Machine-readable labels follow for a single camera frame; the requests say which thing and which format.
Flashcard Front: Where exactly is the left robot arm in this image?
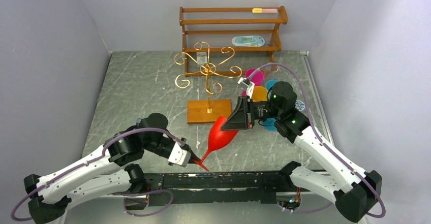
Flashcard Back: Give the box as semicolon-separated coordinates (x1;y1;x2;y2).
24;113;201;223

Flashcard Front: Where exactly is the gold wire glass rack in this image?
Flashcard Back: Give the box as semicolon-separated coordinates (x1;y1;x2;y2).
174;41;243;124

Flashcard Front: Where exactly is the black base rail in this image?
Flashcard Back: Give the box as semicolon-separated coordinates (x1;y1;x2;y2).
67;170;314;207

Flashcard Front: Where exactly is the yellow wine glass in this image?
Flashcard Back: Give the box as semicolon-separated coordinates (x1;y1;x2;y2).
251;86;268;102

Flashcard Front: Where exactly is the blue packaged item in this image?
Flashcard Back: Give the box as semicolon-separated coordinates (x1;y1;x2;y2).
231;36;265;47

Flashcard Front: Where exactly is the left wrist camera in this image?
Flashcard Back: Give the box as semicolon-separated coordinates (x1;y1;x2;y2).
168;144;191;168

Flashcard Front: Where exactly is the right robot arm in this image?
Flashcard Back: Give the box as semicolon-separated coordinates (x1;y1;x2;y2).
220;81;382;222

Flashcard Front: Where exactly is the white teal cardboard box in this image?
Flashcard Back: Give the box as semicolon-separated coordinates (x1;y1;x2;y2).
196;52;207;66

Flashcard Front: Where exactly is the blue wine glass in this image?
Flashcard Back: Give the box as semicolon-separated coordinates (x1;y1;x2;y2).
265;79;278;91
261;118;277;132

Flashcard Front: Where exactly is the red wine glass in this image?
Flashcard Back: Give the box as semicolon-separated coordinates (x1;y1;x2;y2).
192;116;239;171

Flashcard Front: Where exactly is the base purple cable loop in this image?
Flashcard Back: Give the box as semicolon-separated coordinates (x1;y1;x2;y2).
114;189;174;217

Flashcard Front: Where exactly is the magenta wine glass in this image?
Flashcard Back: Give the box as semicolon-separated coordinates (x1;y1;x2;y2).
241;68;264;92

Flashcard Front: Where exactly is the blue wine glass back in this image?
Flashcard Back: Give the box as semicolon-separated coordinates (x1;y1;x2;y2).
261;118;277;132

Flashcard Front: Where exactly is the wooden shelf rack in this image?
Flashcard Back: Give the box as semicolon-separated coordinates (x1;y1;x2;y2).
179;6;288;62

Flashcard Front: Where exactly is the clear wine glass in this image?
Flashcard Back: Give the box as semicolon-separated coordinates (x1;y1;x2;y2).
264;62;279;74

